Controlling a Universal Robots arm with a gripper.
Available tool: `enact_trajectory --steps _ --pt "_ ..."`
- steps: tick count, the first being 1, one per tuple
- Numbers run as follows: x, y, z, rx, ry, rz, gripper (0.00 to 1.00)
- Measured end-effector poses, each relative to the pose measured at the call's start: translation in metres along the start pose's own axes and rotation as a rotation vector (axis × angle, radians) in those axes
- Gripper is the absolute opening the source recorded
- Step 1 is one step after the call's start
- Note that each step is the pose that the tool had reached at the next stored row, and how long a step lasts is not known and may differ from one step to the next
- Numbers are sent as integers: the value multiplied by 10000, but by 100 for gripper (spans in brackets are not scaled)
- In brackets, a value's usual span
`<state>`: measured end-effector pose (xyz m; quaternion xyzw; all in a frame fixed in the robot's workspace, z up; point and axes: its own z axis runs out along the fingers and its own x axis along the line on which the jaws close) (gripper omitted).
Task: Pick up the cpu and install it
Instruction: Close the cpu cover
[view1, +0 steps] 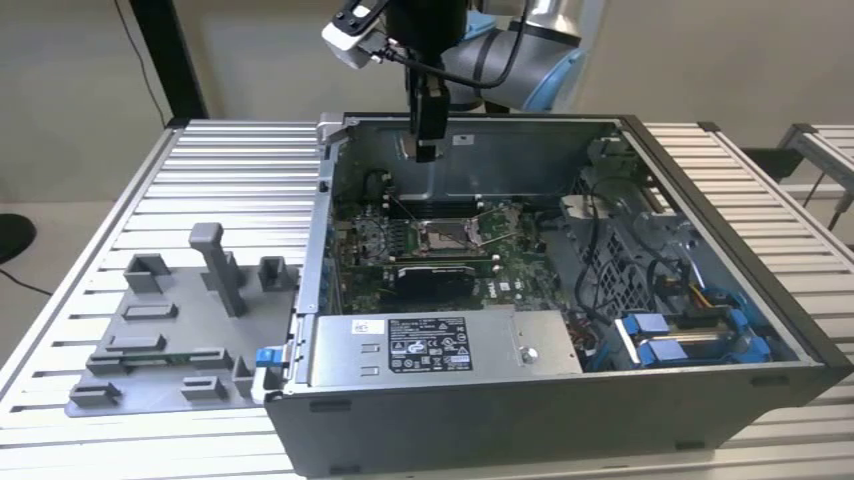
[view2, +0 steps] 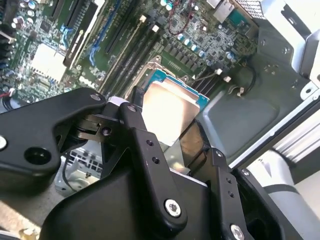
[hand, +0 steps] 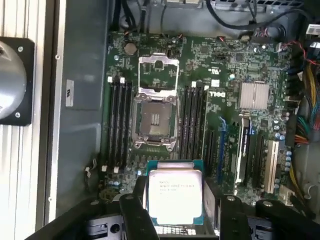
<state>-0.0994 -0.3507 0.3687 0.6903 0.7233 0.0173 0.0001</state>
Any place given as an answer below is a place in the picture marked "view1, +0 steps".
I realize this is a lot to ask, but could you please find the black perforated disk bay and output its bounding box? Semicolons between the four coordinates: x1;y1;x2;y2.
543;167;676;321

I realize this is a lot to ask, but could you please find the thin metal locking lever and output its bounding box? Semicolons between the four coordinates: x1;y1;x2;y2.
386;193;421;224

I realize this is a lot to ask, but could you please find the open PC case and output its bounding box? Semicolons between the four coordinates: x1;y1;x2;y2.
262;112;854;479

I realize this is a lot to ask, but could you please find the silver power supply unit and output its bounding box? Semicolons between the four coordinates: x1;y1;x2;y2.
306;308;587;390

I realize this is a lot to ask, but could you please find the black round stool base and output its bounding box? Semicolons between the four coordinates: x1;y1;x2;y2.
0;213;38;265

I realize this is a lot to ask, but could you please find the long black wire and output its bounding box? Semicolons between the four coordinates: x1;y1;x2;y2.
572;174;645;321

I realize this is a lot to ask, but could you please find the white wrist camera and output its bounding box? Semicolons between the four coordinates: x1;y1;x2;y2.
321;0;389;70

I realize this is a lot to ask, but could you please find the yellow red power wire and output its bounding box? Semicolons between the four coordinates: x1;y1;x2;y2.
685;283;715;312

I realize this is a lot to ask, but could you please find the black wire white plug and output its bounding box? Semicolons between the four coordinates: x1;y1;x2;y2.
361;168;396;207

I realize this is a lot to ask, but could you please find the black upright post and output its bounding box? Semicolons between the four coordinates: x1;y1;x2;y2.
129;0;209;121

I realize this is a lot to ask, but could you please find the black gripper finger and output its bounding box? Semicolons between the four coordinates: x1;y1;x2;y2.
406;74;449;164

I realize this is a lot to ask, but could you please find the green motherboard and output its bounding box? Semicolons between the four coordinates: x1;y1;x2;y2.
329;197;579;321

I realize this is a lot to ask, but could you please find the black graphics card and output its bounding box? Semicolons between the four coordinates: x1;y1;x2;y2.
380;263;480;307

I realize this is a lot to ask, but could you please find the black camera cable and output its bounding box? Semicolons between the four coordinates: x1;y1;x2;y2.
369;0;535;91

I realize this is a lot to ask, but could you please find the blue disk carrier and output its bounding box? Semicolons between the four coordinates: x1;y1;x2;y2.
612;312;749;342
636;333;779;370

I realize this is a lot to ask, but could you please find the grey plastic parts rack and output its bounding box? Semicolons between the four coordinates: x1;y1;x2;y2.
64;222;305;419

